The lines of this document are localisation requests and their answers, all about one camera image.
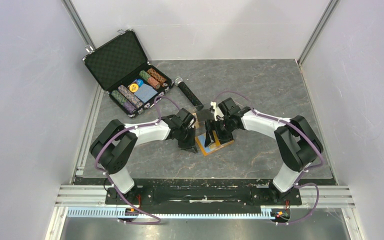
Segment black poker chip case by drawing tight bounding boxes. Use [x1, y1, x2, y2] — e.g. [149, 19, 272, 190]
[82, 29, 174, 118]

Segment black card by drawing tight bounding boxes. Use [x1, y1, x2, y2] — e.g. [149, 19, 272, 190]
[196, 109, 214, 122]

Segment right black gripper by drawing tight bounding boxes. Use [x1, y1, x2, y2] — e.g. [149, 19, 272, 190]
[205, 117, 235, 147]

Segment green red chip stack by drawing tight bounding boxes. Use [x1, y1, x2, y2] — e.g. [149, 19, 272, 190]
[139, 70, 161, 90]

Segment purple patterned chip stack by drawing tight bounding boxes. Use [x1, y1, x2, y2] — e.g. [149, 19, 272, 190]
[117, 85, 144, 109]

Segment blue card deck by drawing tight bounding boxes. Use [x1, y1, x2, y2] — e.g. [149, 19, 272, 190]
[134, 83, 158, 103]

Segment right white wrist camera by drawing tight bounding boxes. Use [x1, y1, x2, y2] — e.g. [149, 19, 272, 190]
[210, 101, 224, 121]

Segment grey slotted cable duct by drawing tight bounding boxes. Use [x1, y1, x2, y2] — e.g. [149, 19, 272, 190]
[66, 206, 292, 220]

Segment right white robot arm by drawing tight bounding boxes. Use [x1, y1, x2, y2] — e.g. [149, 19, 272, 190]
[205, 98, 323, 204]

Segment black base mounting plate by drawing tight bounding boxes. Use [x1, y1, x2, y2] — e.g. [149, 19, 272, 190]
[123, 178, 302, 214]

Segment orange leather card holder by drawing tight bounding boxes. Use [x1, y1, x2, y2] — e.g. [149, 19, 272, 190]
[195, 133, 234, 156]

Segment green purple chip stack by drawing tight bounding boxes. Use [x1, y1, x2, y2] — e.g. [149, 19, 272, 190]
[111, 90, 136, 114]

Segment yellow poker chip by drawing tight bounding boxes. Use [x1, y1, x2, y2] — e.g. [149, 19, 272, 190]
[129, 83, 139, 93]

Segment brown patterned chip stack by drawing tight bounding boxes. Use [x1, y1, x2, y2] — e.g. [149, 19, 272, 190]
[146, 68, 167, 85]

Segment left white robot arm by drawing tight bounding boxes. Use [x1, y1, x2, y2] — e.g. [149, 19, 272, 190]
[89, 108, 198, 204]

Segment black glitter cylinder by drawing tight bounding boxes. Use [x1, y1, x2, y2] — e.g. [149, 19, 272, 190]
[174, 76, 204, 111]

